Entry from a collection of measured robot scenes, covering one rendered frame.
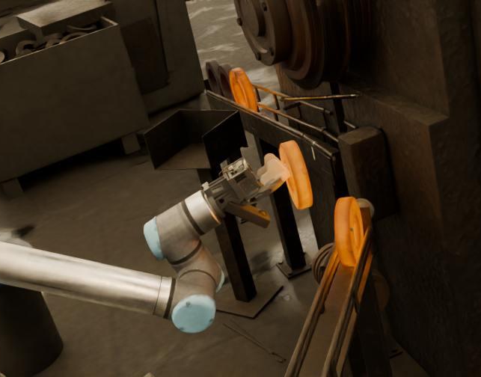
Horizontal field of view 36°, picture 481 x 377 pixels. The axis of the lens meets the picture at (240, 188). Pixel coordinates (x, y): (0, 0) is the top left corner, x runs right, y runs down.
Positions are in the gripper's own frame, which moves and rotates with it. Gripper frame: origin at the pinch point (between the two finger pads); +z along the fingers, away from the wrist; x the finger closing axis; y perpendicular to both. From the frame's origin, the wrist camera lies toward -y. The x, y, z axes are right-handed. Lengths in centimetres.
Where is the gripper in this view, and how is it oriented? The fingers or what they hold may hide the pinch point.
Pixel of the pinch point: (293, 167)
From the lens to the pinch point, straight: 169.2
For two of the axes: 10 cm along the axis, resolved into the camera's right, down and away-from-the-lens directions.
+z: 8.6, -5.1, -0.9
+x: -1.5, -4.0, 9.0
